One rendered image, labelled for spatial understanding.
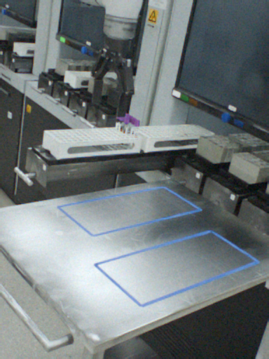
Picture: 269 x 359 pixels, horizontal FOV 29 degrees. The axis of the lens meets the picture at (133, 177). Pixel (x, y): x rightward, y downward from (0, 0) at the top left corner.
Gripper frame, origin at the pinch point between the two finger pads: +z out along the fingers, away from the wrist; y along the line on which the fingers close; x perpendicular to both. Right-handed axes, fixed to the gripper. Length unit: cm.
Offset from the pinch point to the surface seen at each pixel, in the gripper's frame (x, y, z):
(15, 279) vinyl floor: -1, -50, 95
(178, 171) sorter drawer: 23.0, 11.5, 19.2
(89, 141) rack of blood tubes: -8.4, 5.0, 9.0
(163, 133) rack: 22.4, 1.7, 9.6
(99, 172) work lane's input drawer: -4.4, 6.8, 18.5
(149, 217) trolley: -13.6, 42.5, 13.3
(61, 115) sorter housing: 23, -67, 27
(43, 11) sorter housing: 33, -112, -10
